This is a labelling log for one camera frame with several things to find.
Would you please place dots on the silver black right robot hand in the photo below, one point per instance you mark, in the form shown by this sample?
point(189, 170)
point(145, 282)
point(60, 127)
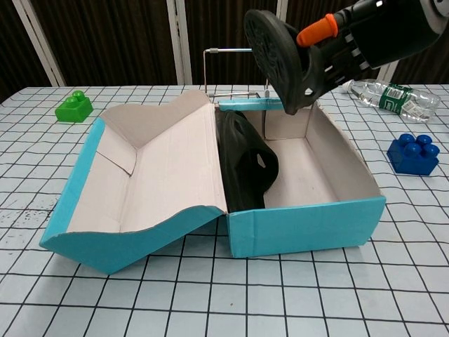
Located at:
point(386, 31)

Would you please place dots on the black rubber slipper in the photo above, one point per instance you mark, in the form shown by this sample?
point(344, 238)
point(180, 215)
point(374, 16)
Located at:
point(245, 189)
point(270, 52)

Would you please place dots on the light blue shoe box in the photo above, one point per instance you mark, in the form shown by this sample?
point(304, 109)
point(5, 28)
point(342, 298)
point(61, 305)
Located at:
point(305, 228)

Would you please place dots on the clear plastic water bottle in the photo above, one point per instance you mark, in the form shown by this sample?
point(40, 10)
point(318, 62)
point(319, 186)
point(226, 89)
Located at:
point(389, 96)

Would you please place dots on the blue toy brick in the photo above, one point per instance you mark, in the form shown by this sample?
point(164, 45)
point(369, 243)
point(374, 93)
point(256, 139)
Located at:
point(410, 158)

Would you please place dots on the white checkered tablecloth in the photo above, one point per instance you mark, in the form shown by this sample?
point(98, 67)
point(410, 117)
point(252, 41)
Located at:
point(224, 302)

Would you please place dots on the green toy brick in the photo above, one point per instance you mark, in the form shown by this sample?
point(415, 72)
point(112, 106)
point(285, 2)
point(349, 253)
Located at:
point(73, 110)

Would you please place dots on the white partition post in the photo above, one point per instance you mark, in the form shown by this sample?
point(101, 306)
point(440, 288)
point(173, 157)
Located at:
point(178, 42)
point(39, 42)
point(282, 4)
point(387, 75)

